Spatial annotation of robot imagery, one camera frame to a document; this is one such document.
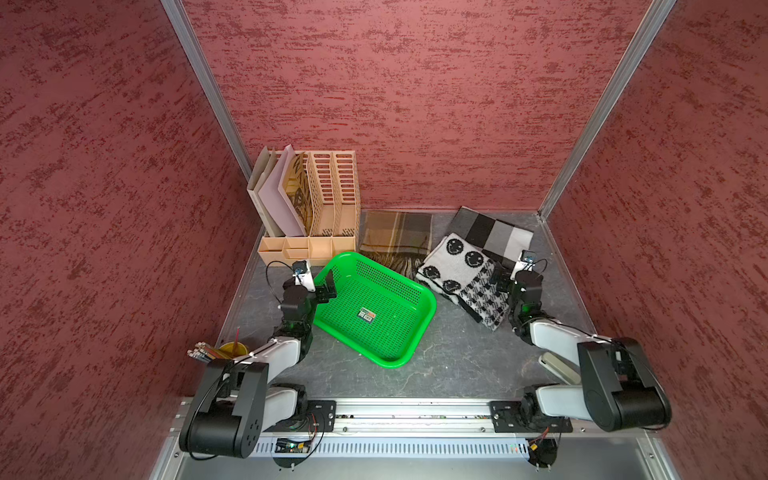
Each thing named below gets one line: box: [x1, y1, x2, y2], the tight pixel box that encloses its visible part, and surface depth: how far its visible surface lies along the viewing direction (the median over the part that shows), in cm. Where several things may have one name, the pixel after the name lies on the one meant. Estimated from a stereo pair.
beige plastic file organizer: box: [258, 150, 361, 267], surface depth 106 cm
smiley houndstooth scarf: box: [416, 232, 509, 331], surface depth 99 cm
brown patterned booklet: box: [284, 152, 314, 236], surface depth 105 cm
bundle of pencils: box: [187, 342, 232, 363], surface depth 70 cm
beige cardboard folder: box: [247, 146, 283, 237], surface depth 92 cm
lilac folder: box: [258, 144, 307, 237], surface depth 94 cm
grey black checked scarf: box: [451, 206, 534, 270], surface depth 115 cm
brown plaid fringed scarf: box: [358, 210, 434, 280], surface depth 112 cm
